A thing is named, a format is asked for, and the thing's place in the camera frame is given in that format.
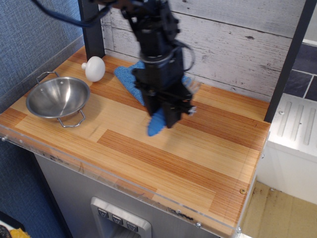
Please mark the yellow object at corner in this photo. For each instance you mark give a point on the yellow object at corner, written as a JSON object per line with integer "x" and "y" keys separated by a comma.
{"x": 18, "y": 233}

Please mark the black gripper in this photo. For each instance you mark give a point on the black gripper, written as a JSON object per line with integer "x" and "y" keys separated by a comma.
{"x": 160, "y": 74}

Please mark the silver dispenser button panel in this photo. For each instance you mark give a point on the silver dispenser button panel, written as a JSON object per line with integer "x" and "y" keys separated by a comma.
{"x": 114, "y": 222}

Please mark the blue handled metal fork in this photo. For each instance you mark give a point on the blue handled metal fork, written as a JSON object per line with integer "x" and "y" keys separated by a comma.
{"x": 158, "y": 122}

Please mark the blue folded cloth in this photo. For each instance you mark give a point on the blue folded cloth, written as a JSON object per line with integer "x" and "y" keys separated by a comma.
{"x": 128, "y": 80}

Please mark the white mushroom toy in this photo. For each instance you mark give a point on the white mushroom toy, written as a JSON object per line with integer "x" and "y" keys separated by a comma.
{"x": 94, "y": 69}

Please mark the dark right frame post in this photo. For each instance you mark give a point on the dark right frame post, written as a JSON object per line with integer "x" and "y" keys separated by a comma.
{"x": 295, "y": 45}

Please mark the steel bowl with handles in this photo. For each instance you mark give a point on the steel bowl with handles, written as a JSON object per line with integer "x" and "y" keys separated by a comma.
{"x": 56, "y": 97}

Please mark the white toy sink drainboard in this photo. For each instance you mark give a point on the white toy sink drainboard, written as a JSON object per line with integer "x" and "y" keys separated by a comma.
{"x": 289, "y": 160}

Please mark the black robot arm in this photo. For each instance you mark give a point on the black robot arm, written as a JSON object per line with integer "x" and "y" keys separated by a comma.
{"x": 152, "y": 23}

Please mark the dark frame post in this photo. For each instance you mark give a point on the dark frame post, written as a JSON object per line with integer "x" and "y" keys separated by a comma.
{"x": 93, "y": 37}
{"x": 295, "y": 45}

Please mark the dark left frame post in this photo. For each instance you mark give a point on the dark left frame post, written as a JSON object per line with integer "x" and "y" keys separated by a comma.
{"x": 93, "y": 37}

